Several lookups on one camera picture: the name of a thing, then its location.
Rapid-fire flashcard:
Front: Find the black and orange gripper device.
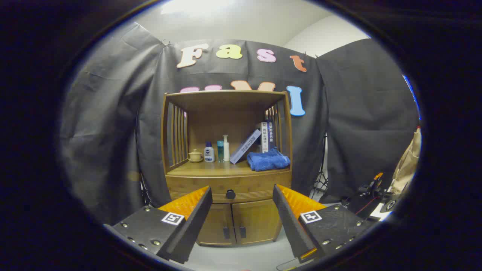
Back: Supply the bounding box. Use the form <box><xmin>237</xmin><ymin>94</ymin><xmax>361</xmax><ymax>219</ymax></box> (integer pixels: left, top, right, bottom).
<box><xmin>341</xmin><ymin>172</ymin><xmax>400</xmax><ymax>221</ymax></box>

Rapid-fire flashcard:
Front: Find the wooden drawer with black knob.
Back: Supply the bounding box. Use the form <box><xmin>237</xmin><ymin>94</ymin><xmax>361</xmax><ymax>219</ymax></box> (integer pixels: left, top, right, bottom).
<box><xmin>166</xmin><ymin>171</ymin><xmax>292</xmax><ymax>204</ymax></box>

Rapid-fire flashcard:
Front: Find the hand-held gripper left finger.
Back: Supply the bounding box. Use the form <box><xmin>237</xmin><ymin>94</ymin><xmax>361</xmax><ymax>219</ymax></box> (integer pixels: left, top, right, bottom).
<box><xmin>104</xmin><ymin>185</ymin><xmax>213</xmax><ymax>265</ymax></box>

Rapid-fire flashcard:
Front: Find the blue folded towel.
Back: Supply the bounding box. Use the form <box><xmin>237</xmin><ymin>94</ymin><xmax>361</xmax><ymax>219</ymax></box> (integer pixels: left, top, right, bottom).
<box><xmin>247</xmin><ymin>148</ymin><xmax>291</xmax><ymax>172</ymax></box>

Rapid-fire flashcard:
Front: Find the beige cloth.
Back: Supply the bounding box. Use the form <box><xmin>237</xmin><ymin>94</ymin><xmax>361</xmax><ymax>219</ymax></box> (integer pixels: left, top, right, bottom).
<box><xmin>388</xmin><ymin>128</ymin><xmax>421</xmax><ymax>196</ymax></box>

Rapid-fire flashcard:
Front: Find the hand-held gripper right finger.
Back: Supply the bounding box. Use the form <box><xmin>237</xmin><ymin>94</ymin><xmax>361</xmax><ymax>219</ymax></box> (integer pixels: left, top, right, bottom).
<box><xmin>272</xmin><ymin>184</ymin><xmax>379</xmax><ymax>264</ymax></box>

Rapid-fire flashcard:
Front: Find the black backdrop cloth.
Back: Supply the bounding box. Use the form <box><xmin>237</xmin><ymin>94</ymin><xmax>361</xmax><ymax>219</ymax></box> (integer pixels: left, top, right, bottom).
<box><xmin>60</xmin><ymin>22</ymin><xmax>420</xmax><ymax>226</ymax></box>

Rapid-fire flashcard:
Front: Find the wooden countertop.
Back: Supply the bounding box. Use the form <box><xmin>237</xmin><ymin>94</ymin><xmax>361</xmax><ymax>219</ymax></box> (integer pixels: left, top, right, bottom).
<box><xmin>168</xmin><ymin>158</ymin><xmax>291</xmax><ymax>177</ymax></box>

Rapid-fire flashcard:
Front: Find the wooden cabinet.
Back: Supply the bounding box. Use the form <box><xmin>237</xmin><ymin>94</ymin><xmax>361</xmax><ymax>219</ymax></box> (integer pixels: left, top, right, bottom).
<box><xmin>161</xmin><ymin>90</ymin><xmax>293</xmax><ymax>247</ymax></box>

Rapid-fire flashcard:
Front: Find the lavender book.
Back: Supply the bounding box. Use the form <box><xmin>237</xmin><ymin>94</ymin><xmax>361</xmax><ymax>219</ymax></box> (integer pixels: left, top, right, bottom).
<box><xmin>229</xmin><ymin>129</ymin><xmax>262</xmax><ymax>164</ymax></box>

